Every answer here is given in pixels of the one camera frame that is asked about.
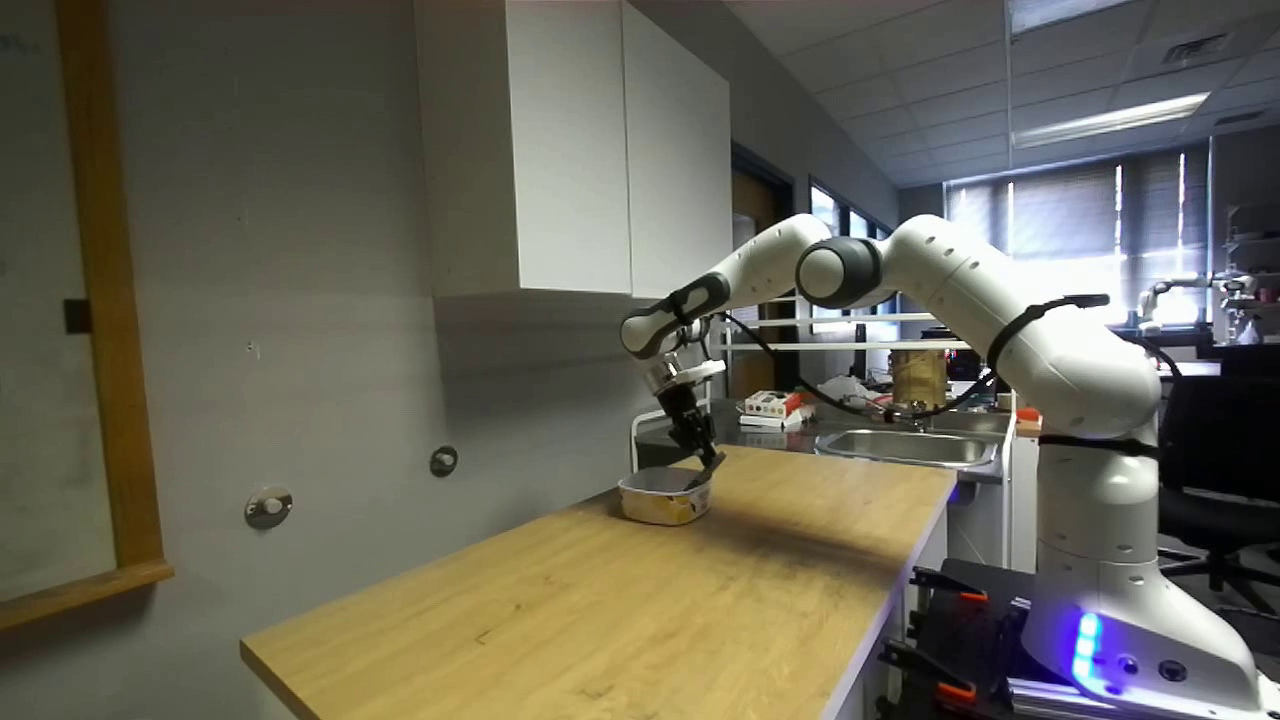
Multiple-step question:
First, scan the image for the brown paper bag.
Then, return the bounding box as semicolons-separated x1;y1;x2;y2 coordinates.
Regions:
892;349;949;406

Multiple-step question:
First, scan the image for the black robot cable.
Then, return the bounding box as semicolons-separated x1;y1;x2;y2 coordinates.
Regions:
715;290;1111;422

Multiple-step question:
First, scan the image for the stainless steel sink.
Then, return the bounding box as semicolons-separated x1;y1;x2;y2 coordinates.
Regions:
815;426;999;477

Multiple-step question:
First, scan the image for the wooden framed whiteboard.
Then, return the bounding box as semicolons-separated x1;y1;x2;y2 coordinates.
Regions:
0;0;174;637

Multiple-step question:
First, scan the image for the round metal tin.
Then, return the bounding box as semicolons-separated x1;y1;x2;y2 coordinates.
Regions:
617;469;707;526

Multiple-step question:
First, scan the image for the metal wall knob right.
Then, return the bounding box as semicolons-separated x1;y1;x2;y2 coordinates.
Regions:
427;444;461;478

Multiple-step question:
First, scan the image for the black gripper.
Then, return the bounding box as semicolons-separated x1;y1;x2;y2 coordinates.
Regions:
648;328;729;454

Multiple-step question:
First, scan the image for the metal wall knob left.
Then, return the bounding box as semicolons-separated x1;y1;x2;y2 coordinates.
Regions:
245;488;291;532

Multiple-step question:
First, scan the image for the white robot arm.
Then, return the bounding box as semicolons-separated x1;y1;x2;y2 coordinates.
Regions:
619;215;1275;720

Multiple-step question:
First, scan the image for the black office chair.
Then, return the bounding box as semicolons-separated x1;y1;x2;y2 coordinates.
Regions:
1159;350;1280;614

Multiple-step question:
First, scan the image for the green Sharpie marker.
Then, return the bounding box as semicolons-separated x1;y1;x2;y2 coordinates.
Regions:
691;444;723;482

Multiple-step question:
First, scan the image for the metal wall knob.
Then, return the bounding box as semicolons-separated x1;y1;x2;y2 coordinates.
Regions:
427;444;461;478
245;488;291;532

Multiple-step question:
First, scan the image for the black orange clamp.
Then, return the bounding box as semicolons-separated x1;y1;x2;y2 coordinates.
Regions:
876;560;1028;720

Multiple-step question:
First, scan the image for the white wall cabinet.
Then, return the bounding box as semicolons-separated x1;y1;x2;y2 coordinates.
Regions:
411;0;734;297

